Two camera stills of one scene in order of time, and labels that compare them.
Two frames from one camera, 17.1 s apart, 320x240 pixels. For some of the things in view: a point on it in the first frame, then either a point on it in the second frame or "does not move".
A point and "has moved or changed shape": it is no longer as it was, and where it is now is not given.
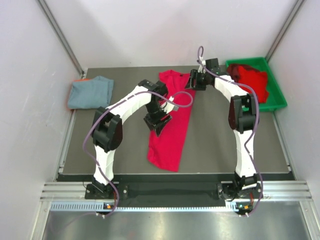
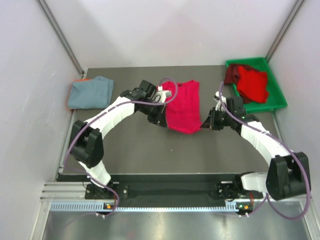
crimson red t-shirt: [167, 149] has moved or changed shape
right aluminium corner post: [294, 12] does not move
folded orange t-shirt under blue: [69, 91] does not move
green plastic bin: [276, 98] does not move
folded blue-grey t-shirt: [89, 94] does not move
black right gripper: [194, 75] -> [210, 123]
